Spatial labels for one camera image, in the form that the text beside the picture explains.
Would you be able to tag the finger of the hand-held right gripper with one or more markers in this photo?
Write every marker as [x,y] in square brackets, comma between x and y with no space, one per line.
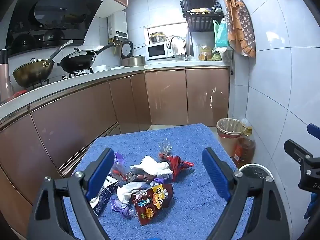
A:
[295,150]
[314,130]

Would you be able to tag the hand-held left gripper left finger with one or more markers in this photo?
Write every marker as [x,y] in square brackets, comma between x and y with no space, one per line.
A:
[100,177]

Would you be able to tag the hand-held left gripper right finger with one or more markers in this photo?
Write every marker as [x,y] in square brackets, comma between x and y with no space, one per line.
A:
[216,177]

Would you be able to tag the black and white packet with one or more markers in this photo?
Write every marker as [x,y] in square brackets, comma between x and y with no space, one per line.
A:
[103,195]

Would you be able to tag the clear wrapper with red bits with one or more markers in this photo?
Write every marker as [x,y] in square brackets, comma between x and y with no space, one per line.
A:
[121,171]

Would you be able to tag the white tissue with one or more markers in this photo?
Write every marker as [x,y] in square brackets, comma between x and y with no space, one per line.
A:
[155,167]
[130,190]

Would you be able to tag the small red foil wrapper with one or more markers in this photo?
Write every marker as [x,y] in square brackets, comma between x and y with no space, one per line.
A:
[178,166]

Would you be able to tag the dark red wrapper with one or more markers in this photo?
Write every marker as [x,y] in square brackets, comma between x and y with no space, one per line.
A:
[143,178]

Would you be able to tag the clear wrapper with grey end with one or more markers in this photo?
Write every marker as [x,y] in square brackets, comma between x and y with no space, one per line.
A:
[165,150]

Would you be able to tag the red snack packet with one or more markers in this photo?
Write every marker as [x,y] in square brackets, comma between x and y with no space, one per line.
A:
[153,201]

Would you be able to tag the brown wastebasket with liner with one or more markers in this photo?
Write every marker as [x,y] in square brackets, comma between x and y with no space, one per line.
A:
[227,142]

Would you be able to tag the blue terry towel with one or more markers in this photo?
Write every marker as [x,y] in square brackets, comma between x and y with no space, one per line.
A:
[190,205]

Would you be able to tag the cooking oil bottle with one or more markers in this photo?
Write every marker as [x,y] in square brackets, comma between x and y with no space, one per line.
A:
[245,147]

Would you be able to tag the gas stove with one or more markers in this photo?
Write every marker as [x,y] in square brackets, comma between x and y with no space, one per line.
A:
[75,74]

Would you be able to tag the white plastic bag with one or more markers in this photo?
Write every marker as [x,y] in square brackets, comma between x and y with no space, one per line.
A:
[223,53]

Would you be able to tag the black wok with lid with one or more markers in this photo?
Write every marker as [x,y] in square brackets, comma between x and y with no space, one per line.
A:
[77,60]

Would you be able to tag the steel pot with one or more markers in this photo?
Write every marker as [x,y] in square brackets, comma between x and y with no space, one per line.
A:
[136,61]

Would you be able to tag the yellow jar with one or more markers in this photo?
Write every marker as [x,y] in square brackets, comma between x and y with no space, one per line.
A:
[205,53]

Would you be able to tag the brass wok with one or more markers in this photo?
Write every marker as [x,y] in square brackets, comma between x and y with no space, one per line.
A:
[30,73]

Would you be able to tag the orange floral apron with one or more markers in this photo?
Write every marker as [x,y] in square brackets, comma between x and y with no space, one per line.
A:
[240,22]

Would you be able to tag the rice cooker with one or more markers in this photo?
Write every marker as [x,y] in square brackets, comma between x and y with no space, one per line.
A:
[126,48]

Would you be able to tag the teal plastic bag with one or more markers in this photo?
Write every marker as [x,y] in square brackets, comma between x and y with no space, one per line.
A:
[222,36]

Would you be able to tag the chrome faucet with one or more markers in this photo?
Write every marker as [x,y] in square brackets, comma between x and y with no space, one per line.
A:
[185,47]

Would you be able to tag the white microwave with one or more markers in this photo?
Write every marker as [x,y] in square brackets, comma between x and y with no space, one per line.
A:
[156,51]

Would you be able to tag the pink bottle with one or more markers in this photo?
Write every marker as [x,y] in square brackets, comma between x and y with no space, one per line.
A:
[4,77]

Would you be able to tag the glass pot with lid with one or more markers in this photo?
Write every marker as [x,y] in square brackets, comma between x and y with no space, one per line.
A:
[158,37]

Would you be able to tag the white water heater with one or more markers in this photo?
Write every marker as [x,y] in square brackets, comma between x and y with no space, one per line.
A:
[118,25]

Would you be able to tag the black dish rack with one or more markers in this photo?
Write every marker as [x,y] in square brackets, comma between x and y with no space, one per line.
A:
[200,5]

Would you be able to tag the black range hood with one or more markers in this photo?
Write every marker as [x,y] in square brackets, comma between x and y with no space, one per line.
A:
[50,12]

